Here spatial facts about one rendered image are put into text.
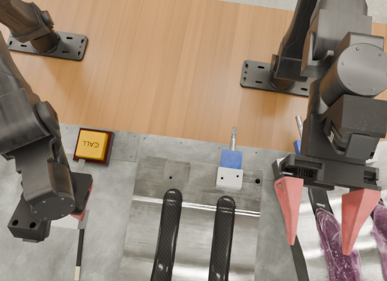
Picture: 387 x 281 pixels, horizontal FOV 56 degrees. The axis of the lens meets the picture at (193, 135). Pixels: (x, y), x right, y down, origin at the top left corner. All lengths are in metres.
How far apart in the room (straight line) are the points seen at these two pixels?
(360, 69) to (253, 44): 0.59
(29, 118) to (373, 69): 0.41
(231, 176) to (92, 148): 0.32
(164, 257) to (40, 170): 0.35
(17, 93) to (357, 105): 0.40
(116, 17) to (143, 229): 0.56
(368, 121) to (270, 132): 0.52
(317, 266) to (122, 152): 0.48
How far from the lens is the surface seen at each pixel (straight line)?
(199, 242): 0.76
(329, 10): 0.52
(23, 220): 0.58
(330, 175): 0.44
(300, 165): 0.44
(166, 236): 0.77
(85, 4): 1.07
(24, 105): 0.52
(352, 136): 0.38
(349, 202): 0.48
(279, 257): 0.86
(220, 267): 0.77
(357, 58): 0.42
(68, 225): 0.73
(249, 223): 0.76
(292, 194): 0.43
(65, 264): 0.89
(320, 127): 0.45
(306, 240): 0.79
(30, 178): 0.52
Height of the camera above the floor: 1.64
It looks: 75 degrees down
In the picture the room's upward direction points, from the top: 4 degrees counter-clockwise
